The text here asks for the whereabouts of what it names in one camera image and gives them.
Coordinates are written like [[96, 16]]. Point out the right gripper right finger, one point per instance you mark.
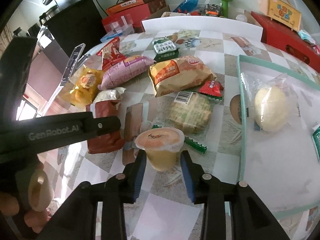
[[201, 186]]

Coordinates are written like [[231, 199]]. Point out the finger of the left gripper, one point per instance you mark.
[[46, 133]]

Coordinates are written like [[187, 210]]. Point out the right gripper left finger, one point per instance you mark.
[[128, 183]]

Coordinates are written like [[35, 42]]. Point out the red-brown snack packet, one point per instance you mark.
[[105, 114]]

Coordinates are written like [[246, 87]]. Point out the orange jelly cup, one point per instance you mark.
[[162, 145]]

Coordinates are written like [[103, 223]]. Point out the yellow cake packet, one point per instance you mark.
[[82, 88]]

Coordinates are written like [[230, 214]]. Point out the small red candy packet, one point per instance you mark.
[[212, 88]]

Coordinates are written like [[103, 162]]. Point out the pink swiss roll packet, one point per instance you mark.
[[125, 71]]

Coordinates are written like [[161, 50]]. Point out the tan orange bread packet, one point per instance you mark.
[[179, 74]]

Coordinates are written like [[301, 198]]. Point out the person's left hand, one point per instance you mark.
[[25, 196]]

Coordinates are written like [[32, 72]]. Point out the black cabinet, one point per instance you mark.
[[77, 24]]

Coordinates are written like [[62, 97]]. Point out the green striped cracker packet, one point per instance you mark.
[[188, 111]]

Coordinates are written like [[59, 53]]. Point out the silver white snack packet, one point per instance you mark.
[[110, 94]]

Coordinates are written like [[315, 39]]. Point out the red peanut snack packet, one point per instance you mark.
[[111, 54]]

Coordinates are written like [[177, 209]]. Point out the white tray with green rim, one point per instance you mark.
[[282, 167]]

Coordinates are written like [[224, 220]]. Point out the clear-wrapped round bun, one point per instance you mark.
[[271, 104]]

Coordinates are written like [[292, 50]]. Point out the clear plastic storage box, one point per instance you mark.
[[117, 26]]

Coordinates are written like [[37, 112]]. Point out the green white seaweed packet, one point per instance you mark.
[[316, 139]]

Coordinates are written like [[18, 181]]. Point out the red carton box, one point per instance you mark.
[[136, 14]]

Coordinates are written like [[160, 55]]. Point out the orange flat box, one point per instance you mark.
[[126, 5]]

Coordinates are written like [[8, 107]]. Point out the green white snack packet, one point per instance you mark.
[[164, 49]]

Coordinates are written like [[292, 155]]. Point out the white foam board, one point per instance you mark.
[[222, 25]]

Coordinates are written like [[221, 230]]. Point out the red gift box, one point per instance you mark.
[[282, 37]]

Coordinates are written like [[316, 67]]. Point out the colourful toy pile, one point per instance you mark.
[[211, 10]]

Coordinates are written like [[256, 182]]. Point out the light blue tissue pack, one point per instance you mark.
[[305, 36]]

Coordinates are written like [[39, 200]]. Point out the blue water bottle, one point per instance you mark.
[[186, 6]]

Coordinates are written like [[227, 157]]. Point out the green dumbbell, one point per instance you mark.
[[224, 6]]

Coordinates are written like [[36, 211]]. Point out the yellow handled gift box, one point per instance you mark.
[[282, 11]]

